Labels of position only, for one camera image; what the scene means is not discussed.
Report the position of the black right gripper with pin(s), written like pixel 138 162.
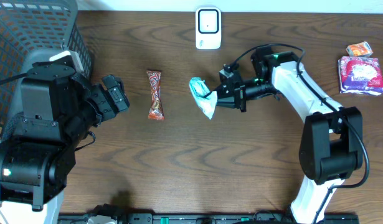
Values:
pixel 236 91

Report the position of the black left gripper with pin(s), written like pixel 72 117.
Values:
pixel 115 94

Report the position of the teal snack wrapper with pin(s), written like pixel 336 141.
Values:
pixel 205 99

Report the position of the red orange chocolate bar wrapper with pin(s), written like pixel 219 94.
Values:
pixel 156 109

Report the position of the purple red noodle packet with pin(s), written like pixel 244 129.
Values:
pixel 360 75

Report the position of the small orange box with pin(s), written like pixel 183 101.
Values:
pixel 362 49

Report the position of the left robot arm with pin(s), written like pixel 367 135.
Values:
pixel 33 177

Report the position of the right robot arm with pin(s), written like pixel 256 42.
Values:
pixel 331 147

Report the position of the dark grey plastic basket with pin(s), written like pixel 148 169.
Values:
pixel 10 46

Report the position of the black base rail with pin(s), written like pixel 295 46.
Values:
pixel 147 218

